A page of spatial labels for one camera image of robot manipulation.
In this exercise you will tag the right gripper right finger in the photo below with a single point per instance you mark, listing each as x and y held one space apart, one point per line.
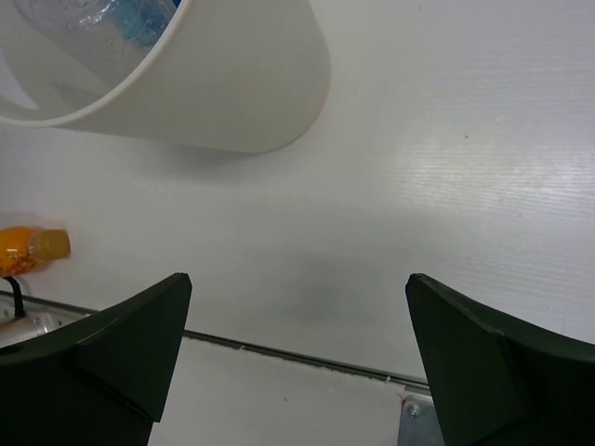
496 379

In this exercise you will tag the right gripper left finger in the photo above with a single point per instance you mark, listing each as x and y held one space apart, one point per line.
102 380

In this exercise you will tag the orange juice bottle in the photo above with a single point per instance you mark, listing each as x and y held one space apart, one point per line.
27 249

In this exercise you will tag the clear bottle blue-white cap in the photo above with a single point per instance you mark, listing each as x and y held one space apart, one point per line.
74 15

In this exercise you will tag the blue label plastic bottle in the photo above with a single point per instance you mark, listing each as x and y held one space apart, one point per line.
143 22

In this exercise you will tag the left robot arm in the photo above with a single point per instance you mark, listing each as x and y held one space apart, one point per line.
24 318

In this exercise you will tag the white round plastic bin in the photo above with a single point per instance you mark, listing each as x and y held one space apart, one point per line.
244 76

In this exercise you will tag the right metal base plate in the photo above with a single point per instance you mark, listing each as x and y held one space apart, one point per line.
419 425

